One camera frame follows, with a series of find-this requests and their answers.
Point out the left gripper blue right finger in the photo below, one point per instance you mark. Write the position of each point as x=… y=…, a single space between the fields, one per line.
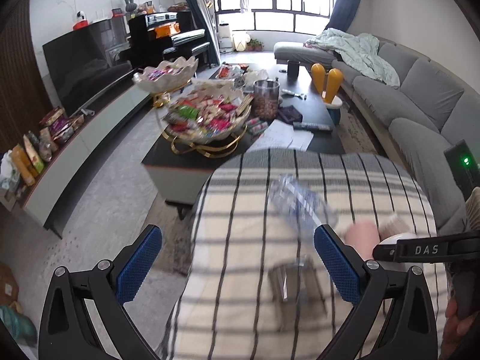
x=409 y=330

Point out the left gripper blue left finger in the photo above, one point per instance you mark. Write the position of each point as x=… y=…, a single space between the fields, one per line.
x=67 y=330

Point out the clear plastic Happy Cat cup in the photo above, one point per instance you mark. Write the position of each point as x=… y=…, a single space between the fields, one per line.
x=300 y=207

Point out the patterned paper cup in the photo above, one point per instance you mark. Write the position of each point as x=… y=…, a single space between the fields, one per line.
x=393 y=226

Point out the pink plastic cup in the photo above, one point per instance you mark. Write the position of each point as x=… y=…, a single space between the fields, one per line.
x=363 y=236

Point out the clear grey glass cup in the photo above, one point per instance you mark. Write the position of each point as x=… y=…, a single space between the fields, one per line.
x=297 y=295

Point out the person's right hand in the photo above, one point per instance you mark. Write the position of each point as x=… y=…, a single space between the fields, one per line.
x=455 y=329

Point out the white tv cabinet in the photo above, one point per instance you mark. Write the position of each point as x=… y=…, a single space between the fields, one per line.
x=44 y=196

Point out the grey sectional sofa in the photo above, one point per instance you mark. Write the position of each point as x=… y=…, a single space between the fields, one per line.
x=416 y=123

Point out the plaid checkered tablecloth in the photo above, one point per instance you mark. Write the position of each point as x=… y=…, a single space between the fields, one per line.
x=226 y=310

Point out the snack packets on cabinet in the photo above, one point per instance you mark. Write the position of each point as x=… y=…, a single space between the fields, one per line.
x=26 y=162

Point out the large shell snack bowl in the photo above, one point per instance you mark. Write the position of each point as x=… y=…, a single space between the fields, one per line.
x=211 y=111

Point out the black remote control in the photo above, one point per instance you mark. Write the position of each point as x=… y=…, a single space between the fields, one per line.
x=312 y=127

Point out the small upper shell bowl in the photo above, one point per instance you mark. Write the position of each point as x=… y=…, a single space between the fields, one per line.
x=167 y=76

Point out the white paper sheets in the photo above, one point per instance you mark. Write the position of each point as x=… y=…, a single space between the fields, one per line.
x=282 y=136

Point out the dark purple pouch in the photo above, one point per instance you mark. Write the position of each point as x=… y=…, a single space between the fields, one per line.
x=289 y=115

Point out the light green blanket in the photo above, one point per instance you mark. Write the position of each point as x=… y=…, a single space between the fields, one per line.
x=358 y=52

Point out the black television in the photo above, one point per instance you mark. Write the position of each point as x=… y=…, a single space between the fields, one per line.
x=87 y=61

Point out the clear jar of nuts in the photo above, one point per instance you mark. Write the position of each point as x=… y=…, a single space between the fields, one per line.
x=266 y=98

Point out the black mug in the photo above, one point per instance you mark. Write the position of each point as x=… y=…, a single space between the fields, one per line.
x=293 y=69

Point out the black upright piano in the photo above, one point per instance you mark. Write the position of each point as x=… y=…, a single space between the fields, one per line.
x=151 y=34

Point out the black piano bench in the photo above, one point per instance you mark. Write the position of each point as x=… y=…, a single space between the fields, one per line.
x=189 y=50

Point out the white air purifier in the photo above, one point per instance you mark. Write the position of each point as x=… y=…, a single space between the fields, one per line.
x=225 y=38

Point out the potted green plant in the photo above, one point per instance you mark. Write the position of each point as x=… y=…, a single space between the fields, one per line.
x=255 y=45

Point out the grey bunny figurine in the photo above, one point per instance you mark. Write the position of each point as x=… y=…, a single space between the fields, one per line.
x=130 y=6

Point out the left navy curtain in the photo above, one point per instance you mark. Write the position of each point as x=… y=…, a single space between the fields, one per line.
x=202 y=18

